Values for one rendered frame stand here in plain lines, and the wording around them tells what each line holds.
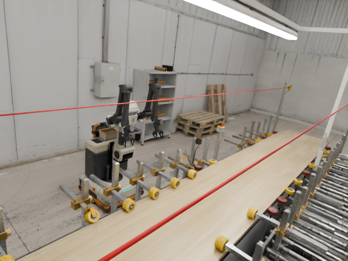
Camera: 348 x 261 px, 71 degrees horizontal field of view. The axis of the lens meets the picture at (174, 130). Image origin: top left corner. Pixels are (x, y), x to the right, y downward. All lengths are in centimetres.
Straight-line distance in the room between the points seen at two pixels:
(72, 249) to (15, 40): 317
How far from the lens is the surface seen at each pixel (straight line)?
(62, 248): 162
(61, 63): 440
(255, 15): 225
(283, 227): 189
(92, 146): 315
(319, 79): 986
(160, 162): 222
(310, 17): 1019
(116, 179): 193
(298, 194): 201
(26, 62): 421
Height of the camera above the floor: 202
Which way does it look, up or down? 18 degrees down
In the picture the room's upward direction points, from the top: 7 degrees clockwise
